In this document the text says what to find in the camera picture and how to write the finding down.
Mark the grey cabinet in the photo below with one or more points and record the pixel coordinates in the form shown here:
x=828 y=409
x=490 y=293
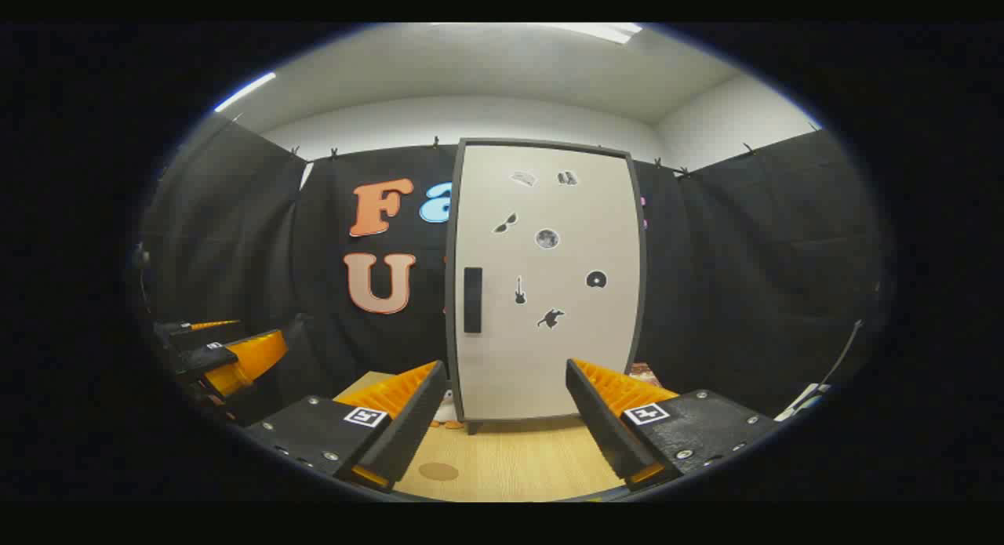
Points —
x=450 y=216

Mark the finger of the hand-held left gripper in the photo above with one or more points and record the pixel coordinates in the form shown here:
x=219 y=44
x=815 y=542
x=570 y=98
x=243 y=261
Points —
x=196 y=335
x=251 y=357

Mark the small white toy figure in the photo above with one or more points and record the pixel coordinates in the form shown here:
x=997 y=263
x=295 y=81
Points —
x=445 y=408

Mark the white flat object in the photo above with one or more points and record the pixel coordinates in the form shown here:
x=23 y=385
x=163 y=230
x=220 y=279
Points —
x=800 y=401

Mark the black backdrop cloth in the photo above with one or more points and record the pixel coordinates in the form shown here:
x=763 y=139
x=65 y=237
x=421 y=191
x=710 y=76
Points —
x=745 y=278

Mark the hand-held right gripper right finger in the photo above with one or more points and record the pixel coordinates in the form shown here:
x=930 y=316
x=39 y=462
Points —
x=600 y=419

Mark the round brown coaster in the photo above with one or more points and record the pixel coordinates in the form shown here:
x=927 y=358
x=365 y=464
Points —
x=438 y=471

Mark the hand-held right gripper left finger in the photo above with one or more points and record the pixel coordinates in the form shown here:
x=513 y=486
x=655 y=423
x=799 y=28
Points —
x=408 y=427

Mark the brown cover book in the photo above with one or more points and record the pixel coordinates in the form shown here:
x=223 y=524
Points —
x=642 y=370

